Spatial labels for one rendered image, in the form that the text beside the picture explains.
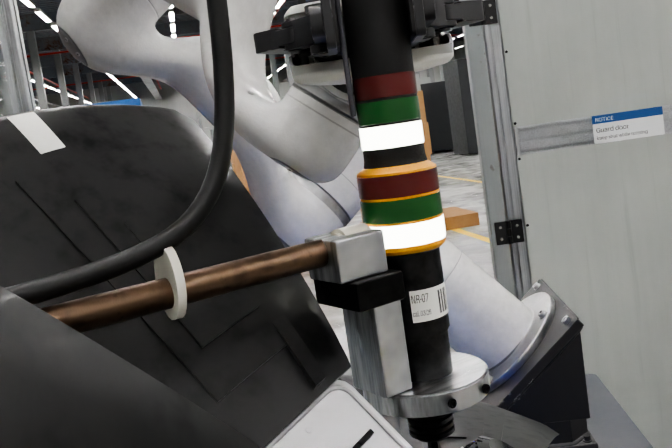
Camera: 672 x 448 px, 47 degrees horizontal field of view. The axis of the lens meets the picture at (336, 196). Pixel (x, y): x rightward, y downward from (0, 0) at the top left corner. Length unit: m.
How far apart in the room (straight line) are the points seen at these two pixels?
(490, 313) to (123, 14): 0.63
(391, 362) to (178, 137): 0.20
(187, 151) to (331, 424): 0.19
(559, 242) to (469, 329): 1.21
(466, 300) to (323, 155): 0.54
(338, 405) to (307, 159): 0.28
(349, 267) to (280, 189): 0.68
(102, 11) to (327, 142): 0.44
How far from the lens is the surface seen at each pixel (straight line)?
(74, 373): 0.17
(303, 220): 1.07
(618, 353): 2.44
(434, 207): 0.40
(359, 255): 0.38
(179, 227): 0.35
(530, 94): 2.26
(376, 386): 0.41
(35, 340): 0.17
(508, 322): 1.14
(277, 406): 0.38
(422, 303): 0.41
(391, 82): 0.40
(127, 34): 0.98
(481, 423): 0.62
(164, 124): 0.50
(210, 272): 0.35
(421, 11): 0.40
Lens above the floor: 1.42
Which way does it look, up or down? 6 degrees down
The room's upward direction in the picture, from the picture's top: 8 degrees counter-clockwise
